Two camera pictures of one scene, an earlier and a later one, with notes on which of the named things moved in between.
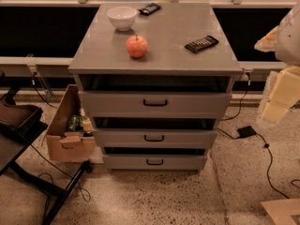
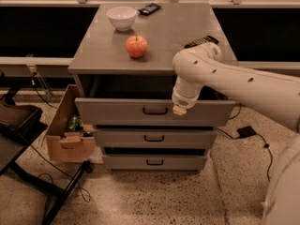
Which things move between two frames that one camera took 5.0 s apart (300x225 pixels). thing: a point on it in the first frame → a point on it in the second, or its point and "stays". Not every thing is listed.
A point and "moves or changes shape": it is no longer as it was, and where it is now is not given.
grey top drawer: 153,105 moves or changes shape
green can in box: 75,123 stays
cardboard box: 61,142 stays
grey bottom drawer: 155,162 stays
